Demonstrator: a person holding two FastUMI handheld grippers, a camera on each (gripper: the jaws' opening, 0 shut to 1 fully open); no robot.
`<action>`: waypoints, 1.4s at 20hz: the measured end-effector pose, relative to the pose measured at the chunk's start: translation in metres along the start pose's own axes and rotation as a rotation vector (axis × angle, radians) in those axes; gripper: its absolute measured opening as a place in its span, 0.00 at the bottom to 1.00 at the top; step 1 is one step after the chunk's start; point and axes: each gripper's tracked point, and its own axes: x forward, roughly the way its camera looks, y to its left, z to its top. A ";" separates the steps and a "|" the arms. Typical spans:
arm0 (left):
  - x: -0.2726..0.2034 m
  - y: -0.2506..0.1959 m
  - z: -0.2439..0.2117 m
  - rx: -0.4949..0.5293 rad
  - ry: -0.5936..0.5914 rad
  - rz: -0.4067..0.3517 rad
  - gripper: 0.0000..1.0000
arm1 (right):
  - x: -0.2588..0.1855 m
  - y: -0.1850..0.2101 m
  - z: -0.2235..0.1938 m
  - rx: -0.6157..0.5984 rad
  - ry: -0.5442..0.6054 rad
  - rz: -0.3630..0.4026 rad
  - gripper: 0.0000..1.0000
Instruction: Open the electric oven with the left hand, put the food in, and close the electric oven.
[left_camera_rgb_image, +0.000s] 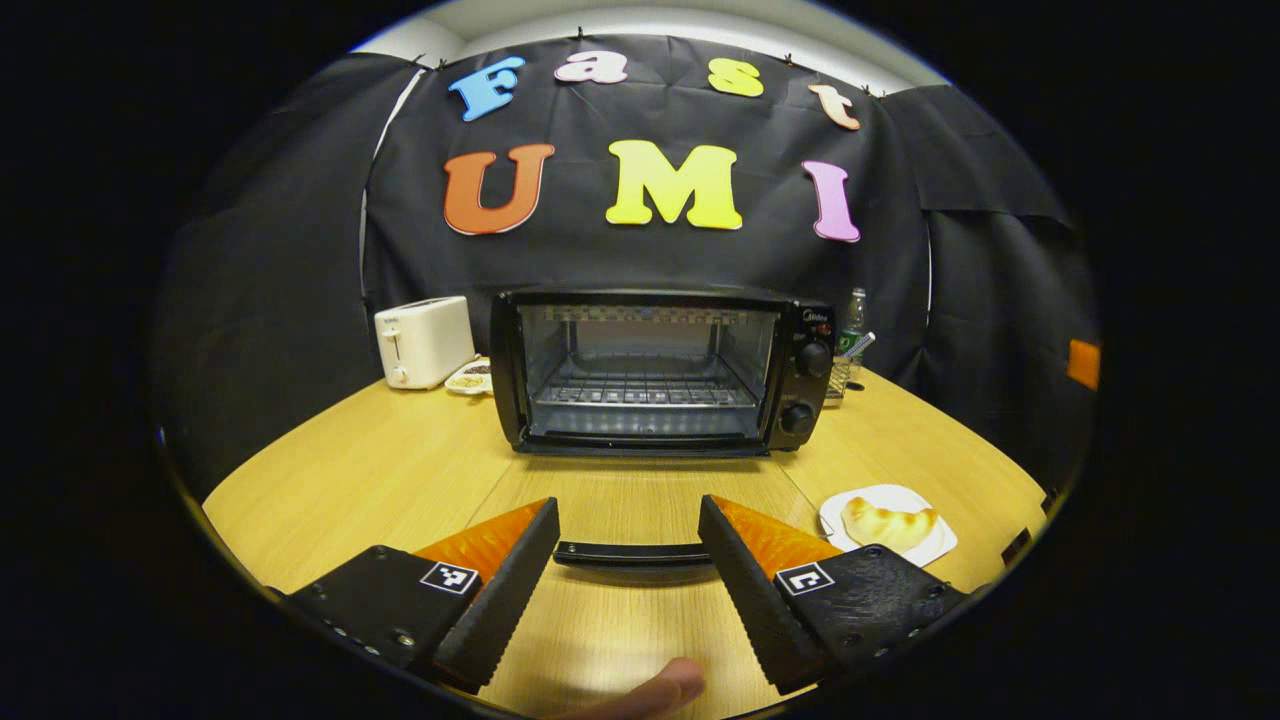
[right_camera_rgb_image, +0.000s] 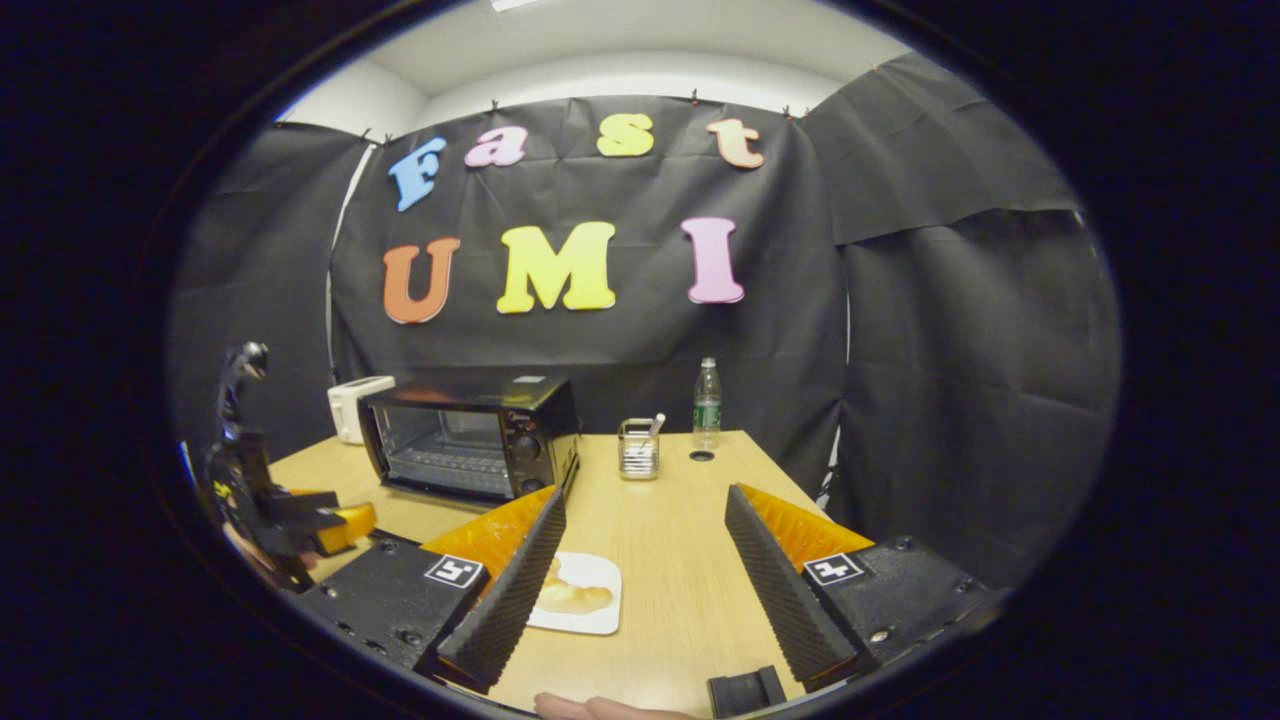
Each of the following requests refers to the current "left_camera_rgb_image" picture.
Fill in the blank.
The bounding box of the small plate of snacks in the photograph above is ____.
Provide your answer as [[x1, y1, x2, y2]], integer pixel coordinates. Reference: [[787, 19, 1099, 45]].
[[445, 357, 494, 396]]

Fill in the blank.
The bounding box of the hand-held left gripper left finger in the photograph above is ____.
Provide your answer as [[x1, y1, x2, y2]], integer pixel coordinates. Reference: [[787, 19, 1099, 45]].
[[283, 497, 562, 693]]

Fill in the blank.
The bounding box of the white toaster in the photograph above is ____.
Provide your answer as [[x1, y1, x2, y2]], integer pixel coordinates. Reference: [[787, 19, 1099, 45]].
[[374, 296, 478, 391]]

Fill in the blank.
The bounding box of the clear plastic water bottle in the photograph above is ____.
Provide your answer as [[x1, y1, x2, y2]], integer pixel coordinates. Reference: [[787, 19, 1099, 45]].
[[838, 288, 868, 359]]

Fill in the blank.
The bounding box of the white square plate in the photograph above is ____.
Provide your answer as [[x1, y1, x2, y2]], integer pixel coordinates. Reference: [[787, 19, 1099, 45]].
[[818, 484, 959, 568]]

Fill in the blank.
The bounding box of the clear glass cup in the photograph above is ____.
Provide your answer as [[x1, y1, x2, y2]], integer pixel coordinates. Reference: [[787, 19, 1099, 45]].
[[826, 335, 873, 401]]

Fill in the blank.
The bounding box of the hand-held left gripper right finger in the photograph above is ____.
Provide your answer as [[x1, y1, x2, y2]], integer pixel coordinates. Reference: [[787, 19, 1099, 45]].
[[698, 494, 971, 696]]

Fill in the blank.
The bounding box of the golden croissant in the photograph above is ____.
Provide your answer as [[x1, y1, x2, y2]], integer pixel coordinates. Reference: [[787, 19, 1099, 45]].
[[840, 496, 941, 553]]

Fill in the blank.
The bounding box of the black electric oven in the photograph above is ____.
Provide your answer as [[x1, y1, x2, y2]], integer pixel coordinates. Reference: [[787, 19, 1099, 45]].
[[470, 288, 839, 573]]

